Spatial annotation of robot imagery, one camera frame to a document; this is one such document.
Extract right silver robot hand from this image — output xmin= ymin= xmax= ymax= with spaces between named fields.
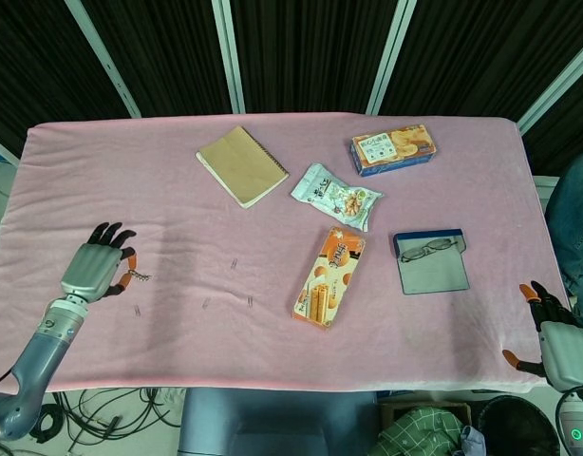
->
xmin=502 ymin=279 xmax=583 ymax=391

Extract grey robot torso base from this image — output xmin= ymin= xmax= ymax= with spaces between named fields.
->
xmin=179 ymin=387 xmax=381 ymax=456

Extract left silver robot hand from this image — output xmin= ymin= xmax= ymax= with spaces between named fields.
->
xmin=59 ymin=220 xmax=141 ymax=305

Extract black pleated curtain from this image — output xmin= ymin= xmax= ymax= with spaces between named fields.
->
xmin=0 ymin=0 xmax=583 ymax=177

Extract brown cardboard box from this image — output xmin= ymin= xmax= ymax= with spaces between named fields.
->
xmin=379 ymin=401 xmax=473 ymax=428

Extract black coiled cable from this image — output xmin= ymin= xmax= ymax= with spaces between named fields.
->
xmin=29 ymin=403 xmax=65 ymax=441

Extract green plaid cloth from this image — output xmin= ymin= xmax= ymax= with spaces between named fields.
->
xmin=367 ymin=406 xmax=468 ymax=456

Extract black trash bin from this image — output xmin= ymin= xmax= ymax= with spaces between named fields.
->
xmin=476 ymin=394 xmax=561 ymax=456

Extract black floor cable bundle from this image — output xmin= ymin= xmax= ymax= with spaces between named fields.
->
xmin=58 ymin=387 xmax=181 ymax=446

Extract pink table cloth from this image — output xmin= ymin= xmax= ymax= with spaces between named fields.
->
xmin=0 ymin=111 xmax=577 ymax=395

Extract black thin-frame eyeglasses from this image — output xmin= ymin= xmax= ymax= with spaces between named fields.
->
xmin=399 ymin=237 xmax=459 ymax=264

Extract light blue fabric piece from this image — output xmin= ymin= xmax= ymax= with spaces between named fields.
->
xmin=457 ymin=425 xmax=487 ymax=456

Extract orange egg roll box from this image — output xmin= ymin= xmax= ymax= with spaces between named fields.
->
xmin=291 ymin=225 xmax=367 ymax=330

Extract blue denim jeans leg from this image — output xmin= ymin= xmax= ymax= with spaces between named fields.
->
xmin=545 ymin=151 xmax=583 ymax=317

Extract double white frame post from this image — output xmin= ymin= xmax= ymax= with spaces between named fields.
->
xmin=210 ymin=0 xmax=248 ymax=115

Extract blue biscuit box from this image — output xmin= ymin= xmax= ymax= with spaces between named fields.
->
xmin=350 ymin=123 xmax=439 ymax=179

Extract brown spiral notebook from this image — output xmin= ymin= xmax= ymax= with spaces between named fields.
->
xmin=196 ymin=124 xmax=291 ymax=210

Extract silver snack bag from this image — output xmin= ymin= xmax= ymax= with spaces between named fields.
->
xmin=290 ymin=162 xmax=385 ymax=233

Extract slanted white frame post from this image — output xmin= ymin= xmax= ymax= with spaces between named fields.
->
xmin=65 ymin=0 xmax=142 ymax=119

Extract open blue glasses case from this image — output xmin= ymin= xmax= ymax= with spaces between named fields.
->
xmin=393 ymin=228 xmax=471 ymax=295

